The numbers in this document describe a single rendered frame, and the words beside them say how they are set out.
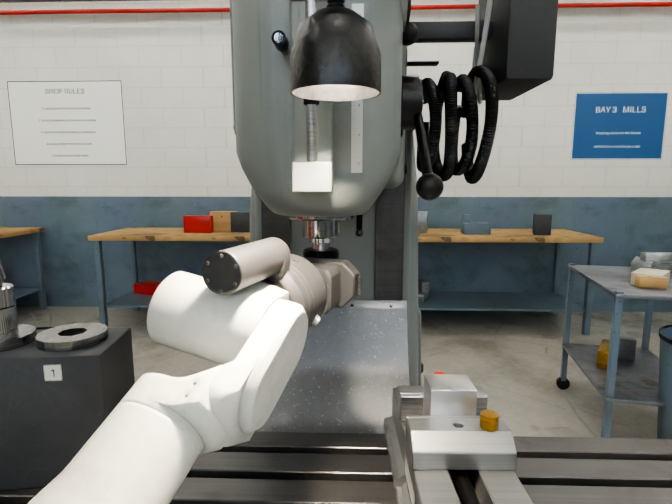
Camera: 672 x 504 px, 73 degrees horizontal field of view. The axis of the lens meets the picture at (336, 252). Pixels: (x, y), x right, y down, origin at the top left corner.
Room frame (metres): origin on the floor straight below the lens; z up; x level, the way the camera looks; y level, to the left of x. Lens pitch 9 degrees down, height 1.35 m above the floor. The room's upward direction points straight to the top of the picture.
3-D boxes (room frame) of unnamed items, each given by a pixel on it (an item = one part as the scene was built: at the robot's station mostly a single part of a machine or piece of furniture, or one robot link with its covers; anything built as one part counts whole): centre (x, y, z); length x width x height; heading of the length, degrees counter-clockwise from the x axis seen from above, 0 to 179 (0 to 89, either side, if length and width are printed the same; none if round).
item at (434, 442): (0.53, -0.15, 1.03); 0.12 x 0.06 x 0.04; 89
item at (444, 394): (0.59, -0.15, 1.05); 0.06 x 0.05 x 0.06; 89
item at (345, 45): (0.38, 0.00, 1.45); 0.07 x 0.07 x 0.06
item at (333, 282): (0.51, 0.05, 1.23); 0.13 x 0.12 x 0.10; 73
